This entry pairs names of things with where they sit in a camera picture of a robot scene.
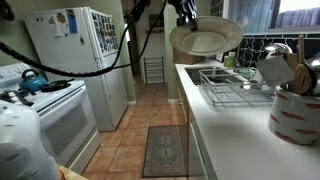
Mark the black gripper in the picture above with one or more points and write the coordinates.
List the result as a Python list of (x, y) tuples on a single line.
[(185, 8)]

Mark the floral ceramic plate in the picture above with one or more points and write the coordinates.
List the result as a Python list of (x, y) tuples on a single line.
[(213, 40)]

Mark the brown cardboard box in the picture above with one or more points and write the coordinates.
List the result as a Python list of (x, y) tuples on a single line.
[(186, 58)]

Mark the white paper sheet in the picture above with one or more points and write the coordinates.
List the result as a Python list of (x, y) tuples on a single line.
[(219, 57)]

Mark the stainless steel sink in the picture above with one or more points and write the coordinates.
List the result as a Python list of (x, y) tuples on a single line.
[(196, 75)]

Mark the metal shelf rack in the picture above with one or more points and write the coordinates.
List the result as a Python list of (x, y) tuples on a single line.
[(154, 70)]

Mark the green soap bottle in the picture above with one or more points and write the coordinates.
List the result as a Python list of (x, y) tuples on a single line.
[(230, 61)]

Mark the wide wooden base cabinet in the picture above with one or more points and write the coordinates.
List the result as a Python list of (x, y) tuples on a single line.
[(182, 96)]

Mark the green sponge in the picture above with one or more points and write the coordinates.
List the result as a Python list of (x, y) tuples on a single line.
[(245, 72)]

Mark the steel ladle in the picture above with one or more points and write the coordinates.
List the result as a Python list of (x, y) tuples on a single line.
[(278, 49)]

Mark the kitchen window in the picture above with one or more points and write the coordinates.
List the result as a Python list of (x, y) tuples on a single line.
[(296, 16)]

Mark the wooden spoon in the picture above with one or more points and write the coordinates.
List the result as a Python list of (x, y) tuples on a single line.
[(290, 60)]

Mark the white refrigerator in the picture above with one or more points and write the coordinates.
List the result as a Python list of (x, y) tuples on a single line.
[(100, 93)]

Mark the slotted wooden spatula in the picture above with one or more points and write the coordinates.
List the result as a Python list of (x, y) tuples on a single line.
[(301, 80)]

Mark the patterned floor rug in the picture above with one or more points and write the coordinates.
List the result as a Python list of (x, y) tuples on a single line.
[(165, 151)]

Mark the white crock red chili print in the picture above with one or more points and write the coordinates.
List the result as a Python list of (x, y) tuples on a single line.
[(293, 116)]

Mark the black frying pan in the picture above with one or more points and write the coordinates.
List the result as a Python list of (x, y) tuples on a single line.
[(56, 85)]

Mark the white electric stove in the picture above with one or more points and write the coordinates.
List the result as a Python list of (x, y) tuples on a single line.
[(66, 126)]

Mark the blue kettle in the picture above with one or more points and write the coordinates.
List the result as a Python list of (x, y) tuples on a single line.
[(32, 83)]

